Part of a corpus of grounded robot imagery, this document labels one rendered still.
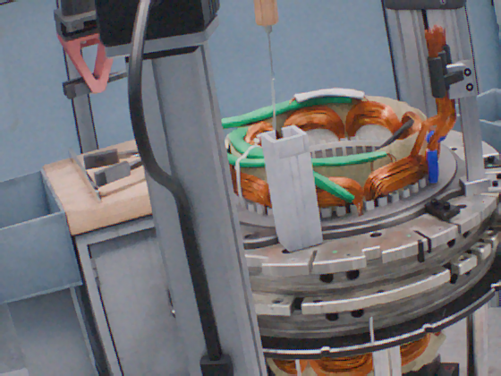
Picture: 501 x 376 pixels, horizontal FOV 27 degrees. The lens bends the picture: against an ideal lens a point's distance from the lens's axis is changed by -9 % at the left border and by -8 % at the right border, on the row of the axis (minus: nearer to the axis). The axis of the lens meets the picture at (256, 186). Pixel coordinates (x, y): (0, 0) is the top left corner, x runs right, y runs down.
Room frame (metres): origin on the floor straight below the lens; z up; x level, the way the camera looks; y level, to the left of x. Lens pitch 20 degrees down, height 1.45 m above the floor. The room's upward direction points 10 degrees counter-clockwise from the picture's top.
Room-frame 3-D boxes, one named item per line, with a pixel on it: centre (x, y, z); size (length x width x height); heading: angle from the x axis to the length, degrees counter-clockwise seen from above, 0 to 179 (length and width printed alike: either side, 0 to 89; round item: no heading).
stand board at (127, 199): (1.17, 0.12, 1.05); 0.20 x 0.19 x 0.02; 106
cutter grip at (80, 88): (1.19, 0.17, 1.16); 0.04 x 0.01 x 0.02; 108
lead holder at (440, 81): (0.85, -0.16, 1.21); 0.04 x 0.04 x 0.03; 14
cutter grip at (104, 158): (1.14, 0.16, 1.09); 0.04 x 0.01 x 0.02; 91
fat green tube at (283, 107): (0.99, -0.03, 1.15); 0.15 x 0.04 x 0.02; 104
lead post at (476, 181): (0.86, -0.18, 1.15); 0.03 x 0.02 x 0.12; 96
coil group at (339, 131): (1.01, -0.06, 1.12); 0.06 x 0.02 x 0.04; 104
